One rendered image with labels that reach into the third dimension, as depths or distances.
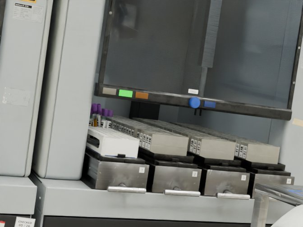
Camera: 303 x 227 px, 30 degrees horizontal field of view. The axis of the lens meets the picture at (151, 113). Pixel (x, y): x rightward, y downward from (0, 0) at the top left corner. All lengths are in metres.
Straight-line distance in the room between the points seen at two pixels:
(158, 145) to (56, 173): 0.28
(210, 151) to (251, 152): 0.14
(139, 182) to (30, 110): 0.33
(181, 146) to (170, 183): 0.13
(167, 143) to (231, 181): 0.21
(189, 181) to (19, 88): 0.50
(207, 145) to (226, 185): 0.13
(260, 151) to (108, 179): 0.50
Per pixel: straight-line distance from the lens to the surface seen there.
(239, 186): 1.59
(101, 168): 1.41
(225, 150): 1.63
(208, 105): 1.57
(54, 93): 1.45
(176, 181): 1.49
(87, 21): 1.47
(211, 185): 1.54
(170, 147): 1.55
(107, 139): 1.44
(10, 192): 1.37
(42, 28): 1.44
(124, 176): 1.43
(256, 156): 1.69
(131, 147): 1.47
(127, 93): 1.47
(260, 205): 1.33
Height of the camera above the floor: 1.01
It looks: 3 degrees down
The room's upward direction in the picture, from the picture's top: 8 degrees clockwise
